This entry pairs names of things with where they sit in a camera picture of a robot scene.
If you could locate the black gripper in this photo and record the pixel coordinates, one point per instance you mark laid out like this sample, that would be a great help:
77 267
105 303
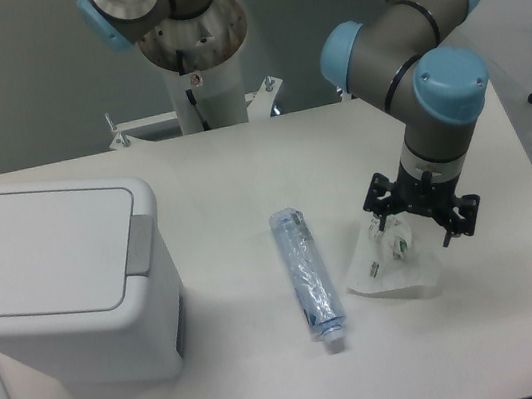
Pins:
423 197

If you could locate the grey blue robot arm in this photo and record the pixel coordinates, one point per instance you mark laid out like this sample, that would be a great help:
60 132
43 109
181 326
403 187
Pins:
399 64

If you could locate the clear plastic wrapper bag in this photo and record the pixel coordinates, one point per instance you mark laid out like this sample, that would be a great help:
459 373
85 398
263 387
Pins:
393 263

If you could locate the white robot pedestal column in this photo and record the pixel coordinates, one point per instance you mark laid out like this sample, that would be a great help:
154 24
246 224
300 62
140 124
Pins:
199 61

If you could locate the white plastic trash can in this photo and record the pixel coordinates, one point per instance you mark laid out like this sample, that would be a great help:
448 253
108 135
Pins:
139 339

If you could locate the crushed clear plastic bottle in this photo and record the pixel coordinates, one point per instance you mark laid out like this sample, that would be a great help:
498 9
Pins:
309 277

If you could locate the white metal base bracket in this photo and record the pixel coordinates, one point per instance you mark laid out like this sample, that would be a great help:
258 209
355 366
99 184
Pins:
259 105

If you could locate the white trash can lid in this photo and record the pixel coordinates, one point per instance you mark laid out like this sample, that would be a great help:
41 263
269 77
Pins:
63 251

